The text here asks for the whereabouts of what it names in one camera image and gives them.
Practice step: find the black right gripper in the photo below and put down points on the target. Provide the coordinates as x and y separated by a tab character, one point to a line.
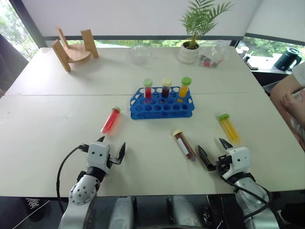
223	165

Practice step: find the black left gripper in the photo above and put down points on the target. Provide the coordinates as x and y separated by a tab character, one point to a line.
111	161

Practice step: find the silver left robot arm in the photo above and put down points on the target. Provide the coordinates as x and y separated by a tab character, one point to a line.
82	190

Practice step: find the bystander bare forearm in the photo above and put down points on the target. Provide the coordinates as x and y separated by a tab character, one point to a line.
278	88

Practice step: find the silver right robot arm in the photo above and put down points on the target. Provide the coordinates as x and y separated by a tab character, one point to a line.
255	200

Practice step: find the red tube green cap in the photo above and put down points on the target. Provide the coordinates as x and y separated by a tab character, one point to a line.
148	91
111	121

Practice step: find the yellow tube green cap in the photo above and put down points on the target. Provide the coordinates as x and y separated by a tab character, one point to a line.
230	130

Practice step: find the dark red tube cream cap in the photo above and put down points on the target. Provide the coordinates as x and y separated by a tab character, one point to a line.
166	89
185	145

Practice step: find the blue plastic test tube rack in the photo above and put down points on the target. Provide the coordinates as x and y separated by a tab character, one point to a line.
162	107

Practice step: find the orange tube green cap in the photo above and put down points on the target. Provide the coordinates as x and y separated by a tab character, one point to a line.
184	89

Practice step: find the bystander bare hand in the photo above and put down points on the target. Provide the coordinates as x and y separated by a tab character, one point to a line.
294	105

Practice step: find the silver rounded robot leg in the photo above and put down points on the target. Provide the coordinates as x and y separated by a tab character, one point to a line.
122	212
186	212

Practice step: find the clear plastic bag of parts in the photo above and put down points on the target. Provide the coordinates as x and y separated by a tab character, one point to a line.
212	58

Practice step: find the dark side table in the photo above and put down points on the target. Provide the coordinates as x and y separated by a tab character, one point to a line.
267	74

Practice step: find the clear glass bowl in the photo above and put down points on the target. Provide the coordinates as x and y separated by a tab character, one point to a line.
140	55

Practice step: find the wooden stand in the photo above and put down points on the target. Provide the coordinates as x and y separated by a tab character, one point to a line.
78	53

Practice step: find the black shoe white print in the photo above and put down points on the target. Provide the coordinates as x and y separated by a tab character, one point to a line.
34	207

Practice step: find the potted palm white pot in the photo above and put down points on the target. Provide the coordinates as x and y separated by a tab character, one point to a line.
189	53

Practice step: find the white cup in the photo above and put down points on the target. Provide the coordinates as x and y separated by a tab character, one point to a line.
244	52

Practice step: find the dark green kettle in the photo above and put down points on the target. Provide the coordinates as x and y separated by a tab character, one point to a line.
286	59

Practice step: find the bystander white sleeve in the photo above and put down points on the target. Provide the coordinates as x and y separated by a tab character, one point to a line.
299	70

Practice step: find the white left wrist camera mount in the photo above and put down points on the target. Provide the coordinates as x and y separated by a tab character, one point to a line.
98	155

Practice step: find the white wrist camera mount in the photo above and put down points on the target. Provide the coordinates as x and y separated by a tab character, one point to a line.
240	158
98	155

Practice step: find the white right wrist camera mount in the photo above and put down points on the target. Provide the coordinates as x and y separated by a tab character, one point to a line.
240	158

